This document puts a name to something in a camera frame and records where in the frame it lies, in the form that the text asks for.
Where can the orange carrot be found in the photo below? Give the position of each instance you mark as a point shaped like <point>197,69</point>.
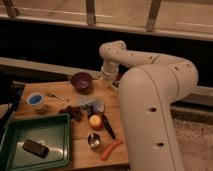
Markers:
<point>107,151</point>

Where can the yellow red apple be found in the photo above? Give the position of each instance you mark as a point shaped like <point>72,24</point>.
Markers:
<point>95,122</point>

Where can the small metal cup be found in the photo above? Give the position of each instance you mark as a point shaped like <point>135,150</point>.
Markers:
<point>94,141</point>

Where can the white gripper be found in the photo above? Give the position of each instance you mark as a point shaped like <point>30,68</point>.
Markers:
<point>109,71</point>

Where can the dark purple grape bunch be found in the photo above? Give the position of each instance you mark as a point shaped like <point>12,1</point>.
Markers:
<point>74,112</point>

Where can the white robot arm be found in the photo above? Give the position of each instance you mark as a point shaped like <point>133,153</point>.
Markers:
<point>146,91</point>

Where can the black handled knife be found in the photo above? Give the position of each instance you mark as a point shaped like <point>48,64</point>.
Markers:
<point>108,127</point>

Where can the blue white tape roll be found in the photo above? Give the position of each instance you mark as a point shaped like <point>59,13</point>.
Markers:
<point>36,101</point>

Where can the dark maroon bowl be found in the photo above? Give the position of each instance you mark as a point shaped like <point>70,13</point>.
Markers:
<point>82,82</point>

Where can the wooden cutting board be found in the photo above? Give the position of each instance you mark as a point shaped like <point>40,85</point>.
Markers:
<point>82,156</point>

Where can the dark brown rectangular block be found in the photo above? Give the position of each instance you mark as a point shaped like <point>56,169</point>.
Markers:
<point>35,148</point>

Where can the green plastic tray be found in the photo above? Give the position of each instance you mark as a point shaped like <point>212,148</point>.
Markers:
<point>50,131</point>

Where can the small metal fork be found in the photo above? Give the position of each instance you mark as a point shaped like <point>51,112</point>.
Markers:
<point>58,97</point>

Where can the crumpled clear plastic bag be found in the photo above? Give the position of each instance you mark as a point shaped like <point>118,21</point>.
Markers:
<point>96,103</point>

